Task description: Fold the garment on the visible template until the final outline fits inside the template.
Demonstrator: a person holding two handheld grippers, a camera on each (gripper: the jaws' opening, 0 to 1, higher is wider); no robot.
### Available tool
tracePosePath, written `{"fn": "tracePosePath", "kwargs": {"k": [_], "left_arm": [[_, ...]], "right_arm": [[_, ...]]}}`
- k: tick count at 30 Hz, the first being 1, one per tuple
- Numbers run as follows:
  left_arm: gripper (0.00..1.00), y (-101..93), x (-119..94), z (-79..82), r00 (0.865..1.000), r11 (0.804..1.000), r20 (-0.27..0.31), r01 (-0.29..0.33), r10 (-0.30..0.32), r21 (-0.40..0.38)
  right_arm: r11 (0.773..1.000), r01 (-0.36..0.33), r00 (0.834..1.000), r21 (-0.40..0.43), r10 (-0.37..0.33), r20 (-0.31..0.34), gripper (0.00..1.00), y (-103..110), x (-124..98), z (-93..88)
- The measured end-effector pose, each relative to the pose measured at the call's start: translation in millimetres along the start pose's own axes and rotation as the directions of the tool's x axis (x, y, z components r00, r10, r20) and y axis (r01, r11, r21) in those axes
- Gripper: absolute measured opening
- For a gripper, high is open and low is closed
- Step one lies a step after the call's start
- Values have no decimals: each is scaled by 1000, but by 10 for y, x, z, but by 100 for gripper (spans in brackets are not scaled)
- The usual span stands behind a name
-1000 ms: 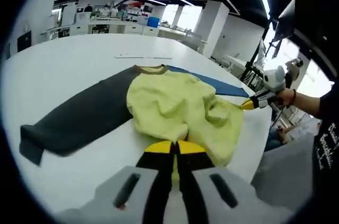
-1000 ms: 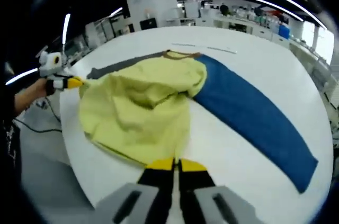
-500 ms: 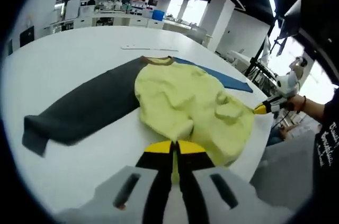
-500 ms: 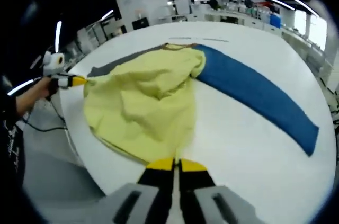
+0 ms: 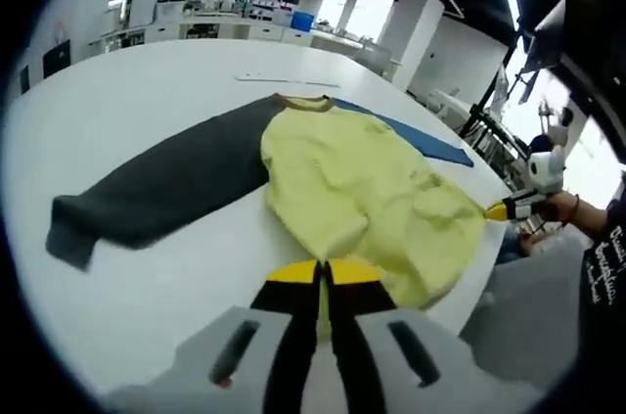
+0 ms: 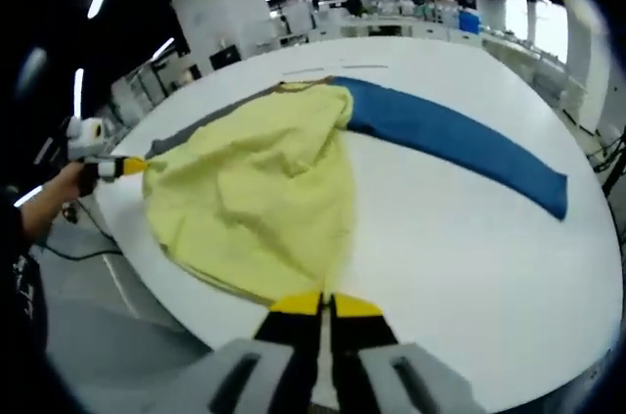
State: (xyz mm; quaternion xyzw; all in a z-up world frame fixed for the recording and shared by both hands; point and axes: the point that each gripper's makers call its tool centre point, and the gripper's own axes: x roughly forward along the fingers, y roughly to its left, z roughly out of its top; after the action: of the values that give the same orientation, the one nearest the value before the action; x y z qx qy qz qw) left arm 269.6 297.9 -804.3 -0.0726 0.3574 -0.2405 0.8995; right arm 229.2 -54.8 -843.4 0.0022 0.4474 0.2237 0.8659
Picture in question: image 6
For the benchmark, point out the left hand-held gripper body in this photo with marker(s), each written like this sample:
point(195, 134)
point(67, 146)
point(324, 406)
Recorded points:
point(85, 137)

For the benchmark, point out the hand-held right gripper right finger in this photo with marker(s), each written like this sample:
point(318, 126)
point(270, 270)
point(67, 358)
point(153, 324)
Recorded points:
point(386, 375)

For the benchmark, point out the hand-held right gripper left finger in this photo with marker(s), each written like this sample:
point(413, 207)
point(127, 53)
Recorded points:
point(274, 375)

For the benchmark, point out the yellow garment with coloured sleeves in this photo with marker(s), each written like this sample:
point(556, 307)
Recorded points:
point(254, 198)

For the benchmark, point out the person's left hand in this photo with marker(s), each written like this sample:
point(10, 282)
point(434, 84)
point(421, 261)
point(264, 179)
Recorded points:
point(78, 181)

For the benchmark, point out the person's dark shirt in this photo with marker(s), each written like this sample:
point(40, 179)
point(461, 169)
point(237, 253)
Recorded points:
point(22, 287)

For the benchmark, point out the white board panel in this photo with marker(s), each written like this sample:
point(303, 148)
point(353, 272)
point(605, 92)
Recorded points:
point(298, 17)

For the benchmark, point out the white cabinet row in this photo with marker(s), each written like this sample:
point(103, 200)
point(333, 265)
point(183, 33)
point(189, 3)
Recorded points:
point(391, 27)

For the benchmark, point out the blue plastic crate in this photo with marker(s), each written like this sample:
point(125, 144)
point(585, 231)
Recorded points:
point(470, 21)

